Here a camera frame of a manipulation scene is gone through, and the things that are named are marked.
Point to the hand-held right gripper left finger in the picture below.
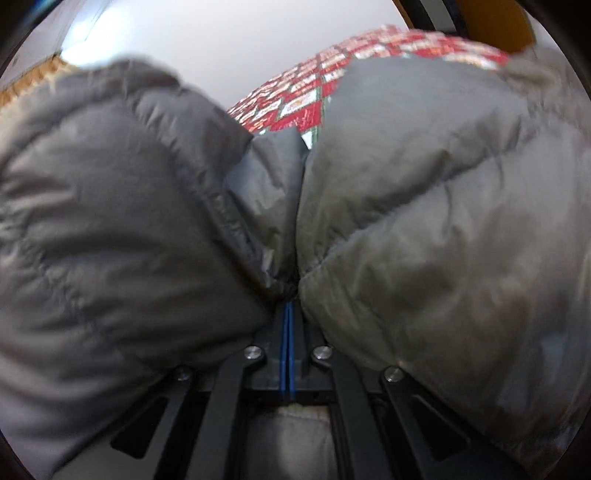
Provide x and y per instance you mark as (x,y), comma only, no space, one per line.
(282,337)

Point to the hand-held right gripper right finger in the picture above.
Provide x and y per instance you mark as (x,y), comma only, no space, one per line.
(295,337)

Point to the grey puffer jacket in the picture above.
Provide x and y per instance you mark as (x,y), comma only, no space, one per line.
(138,207)

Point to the red printed blanket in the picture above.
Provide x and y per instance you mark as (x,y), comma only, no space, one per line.
(295,92)

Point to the beige curtain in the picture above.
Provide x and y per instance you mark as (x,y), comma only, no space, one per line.
(27,85)

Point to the brown wooden door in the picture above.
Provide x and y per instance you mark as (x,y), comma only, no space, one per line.
(494,23)

